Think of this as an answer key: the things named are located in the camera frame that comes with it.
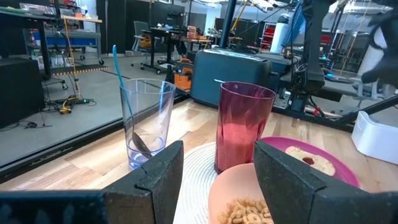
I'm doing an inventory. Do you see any large black box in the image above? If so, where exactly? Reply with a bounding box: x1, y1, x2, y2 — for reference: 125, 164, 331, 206
0, 57, 46, 128

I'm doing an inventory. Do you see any white cylinder tank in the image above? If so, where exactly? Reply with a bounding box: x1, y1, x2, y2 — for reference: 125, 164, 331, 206
270, 14, 290, 54

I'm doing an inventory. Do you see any blue workbench cart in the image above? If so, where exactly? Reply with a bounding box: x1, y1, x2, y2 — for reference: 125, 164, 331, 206
23, 15, 105, 66

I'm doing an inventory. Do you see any clear drinking glass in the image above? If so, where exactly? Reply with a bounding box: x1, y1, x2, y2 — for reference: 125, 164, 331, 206
119, 78, 177, 170

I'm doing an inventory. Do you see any grey office chair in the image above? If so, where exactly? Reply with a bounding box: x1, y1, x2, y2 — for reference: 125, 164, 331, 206
132, 21, 150, 54

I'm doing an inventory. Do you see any red storage shelf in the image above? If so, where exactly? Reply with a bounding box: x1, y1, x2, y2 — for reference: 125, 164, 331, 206
259, 23, 277, 50

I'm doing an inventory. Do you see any orange shop vacuum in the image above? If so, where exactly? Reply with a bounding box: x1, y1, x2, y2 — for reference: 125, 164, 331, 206
173, 58, 194, 91

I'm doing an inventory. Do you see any pale pink plastic bowl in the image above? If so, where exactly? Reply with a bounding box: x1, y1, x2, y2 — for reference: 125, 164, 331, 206
207, 162, 274, 224

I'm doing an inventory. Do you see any yellow cable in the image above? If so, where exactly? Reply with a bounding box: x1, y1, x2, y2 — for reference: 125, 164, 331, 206
58, 18, 82, 115

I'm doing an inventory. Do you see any magenta plastic plate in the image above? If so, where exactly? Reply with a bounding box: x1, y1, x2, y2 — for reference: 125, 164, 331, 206
261, 136, 361, 189

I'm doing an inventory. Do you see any teal handled spoon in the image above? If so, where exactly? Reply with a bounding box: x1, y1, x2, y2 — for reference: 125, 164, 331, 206
111, 44, 153, 159

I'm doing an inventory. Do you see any pale round bread slice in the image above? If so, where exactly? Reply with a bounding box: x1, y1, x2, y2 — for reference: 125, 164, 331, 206
285, 145, 336, 177

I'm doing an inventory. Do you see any red faceted plastic tumbler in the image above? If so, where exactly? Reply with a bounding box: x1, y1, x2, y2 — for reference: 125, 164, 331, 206
213, 81, 277, 174

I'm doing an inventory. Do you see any black standing desk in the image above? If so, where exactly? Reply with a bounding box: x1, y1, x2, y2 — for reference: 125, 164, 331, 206
141, 27, 187, 74

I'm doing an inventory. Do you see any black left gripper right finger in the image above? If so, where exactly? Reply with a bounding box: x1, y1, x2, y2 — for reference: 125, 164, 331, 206
253, 140, 398, 224

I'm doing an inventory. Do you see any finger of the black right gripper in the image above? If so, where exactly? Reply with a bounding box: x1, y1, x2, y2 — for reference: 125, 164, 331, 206
361, 67, 389, 85

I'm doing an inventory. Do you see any white round woven placemat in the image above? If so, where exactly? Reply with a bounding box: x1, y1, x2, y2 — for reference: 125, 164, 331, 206
172, 141, 224, 224

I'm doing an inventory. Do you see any white paper roll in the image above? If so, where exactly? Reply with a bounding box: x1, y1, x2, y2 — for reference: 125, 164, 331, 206
357, 27, 386, 78

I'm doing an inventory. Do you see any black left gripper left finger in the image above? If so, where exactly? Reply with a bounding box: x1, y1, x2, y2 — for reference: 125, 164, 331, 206
0, 140, 185, 224

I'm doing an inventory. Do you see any black vertical pole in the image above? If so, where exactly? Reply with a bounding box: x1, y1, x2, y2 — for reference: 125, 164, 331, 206
219, 0, 238, 49

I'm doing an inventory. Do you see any white rectangular plastic tray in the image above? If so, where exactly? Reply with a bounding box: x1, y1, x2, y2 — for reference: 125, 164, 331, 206
351, 110, 398, 165

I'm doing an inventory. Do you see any cereal rings heap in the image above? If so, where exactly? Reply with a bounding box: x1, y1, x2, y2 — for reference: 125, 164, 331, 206
217, 198, 274, 224

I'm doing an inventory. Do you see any black two-slot toaster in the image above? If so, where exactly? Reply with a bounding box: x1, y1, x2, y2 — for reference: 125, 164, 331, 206
190, 48, 272, 108

